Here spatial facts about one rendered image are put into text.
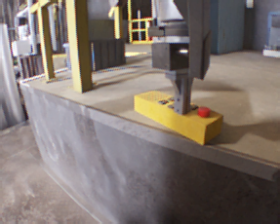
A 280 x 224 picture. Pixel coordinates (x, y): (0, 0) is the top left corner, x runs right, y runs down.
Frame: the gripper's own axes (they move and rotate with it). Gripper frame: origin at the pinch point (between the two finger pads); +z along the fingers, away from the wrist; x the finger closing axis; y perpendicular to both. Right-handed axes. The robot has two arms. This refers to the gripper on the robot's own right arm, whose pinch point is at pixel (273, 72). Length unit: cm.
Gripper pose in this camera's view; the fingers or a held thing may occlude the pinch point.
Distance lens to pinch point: 16.6
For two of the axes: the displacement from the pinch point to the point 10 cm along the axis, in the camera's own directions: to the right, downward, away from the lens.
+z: 1.5, 6.7, 7.2
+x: 8.5, 2.8, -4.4
